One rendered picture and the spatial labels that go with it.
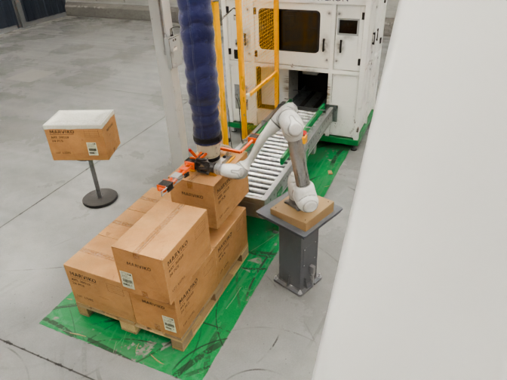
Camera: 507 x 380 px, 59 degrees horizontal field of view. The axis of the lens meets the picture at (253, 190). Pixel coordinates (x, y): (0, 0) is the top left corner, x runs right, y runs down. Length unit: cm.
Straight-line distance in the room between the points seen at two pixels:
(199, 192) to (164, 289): 79
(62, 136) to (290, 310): 286
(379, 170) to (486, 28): 7
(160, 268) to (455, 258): 281
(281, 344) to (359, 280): 341
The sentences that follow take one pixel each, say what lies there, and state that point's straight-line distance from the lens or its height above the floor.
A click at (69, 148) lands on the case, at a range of 501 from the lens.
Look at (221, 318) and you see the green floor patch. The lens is 376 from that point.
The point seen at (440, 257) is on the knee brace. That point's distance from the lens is 17.
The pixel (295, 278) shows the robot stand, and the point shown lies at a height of 13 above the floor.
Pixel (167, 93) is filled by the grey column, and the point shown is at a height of 119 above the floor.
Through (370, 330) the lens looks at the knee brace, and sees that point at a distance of 16.
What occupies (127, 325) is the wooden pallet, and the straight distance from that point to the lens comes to 376.
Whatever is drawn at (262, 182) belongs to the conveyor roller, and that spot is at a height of 53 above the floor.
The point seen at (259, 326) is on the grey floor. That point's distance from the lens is 368.
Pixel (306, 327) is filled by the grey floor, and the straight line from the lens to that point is 368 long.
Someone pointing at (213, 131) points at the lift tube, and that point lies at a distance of 339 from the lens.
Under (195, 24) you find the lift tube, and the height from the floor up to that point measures 216.
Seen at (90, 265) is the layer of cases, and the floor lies 54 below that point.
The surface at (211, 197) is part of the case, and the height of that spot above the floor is 96.
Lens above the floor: 279
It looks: 32 degrees down
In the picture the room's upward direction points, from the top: 2 degrees counter-clockwise
